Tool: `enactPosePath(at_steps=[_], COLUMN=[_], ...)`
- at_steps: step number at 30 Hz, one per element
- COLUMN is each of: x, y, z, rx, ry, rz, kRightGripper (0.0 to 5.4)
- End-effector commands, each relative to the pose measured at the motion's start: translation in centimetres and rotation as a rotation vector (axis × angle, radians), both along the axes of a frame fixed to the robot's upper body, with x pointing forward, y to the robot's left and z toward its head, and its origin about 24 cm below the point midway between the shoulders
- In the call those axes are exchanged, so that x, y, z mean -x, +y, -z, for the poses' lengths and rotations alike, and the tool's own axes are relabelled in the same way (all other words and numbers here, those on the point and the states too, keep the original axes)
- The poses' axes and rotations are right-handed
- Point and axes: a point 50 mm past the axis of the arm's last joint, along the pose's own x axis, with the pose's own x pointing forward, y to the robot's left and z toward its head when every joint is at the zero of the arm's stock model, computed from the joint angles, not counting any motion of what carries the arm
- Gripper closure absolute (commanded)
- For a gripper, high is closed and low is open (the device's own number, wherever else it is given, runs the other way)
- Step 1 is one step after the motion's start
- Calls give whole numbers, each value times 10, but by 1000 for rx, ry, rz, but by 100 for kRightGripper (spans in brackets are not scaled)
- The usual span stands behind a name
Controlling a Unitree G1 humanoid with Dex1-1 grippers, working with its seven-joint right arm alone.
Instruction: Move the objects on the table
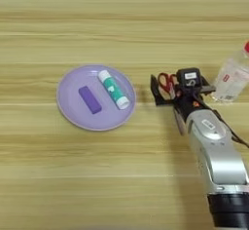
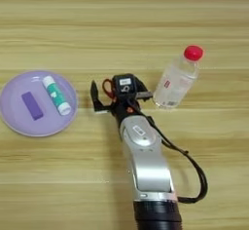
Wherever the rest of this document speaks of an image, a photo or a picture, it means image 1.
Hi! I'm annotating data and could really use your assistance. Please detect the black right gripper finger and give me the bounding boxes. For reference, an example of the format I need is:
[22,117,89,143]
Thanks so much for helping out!
[150,73,171,107]
[199,76,212,89]

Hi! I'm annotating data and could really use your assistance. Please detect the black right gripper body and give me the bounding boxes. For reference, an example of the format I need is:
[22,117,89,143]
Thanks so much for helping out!
[155,85,217,120]

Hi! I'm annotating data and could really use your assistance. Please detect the red handled scissors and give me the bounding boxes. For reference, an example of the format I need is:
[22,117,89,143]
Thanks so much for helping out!
[157,72,188,136]

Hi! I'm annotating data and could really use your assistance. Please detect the clear bottle red cap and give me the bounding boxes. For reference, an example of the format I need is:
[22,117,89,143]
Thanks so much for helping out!
[212,40,249,103]

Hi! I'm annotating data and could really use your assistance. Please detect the green white glue stick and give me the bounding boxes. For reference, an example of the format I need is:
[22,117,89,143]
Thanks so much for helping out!
[97,69,131,111]

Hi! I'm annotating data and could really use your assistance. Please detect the purple rectangular eraser block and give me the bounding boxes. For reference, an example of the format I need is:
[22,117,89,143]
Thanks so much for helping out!
[78,85,103,115]

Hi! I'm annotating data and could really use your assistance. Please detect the black box white label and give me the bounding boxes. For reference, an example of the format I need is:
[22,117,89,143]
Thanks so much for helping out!
[176,66,202,91]

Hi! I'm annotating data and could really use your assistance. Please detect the purple round plate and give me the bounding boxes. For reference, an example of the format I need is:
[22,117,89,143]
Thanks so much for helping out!
[55,64,137,132]

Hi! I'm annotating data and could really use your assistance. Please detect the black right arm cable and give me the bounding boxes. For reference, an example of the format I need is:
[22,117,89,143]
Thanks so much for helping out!
[194,94,249,149]

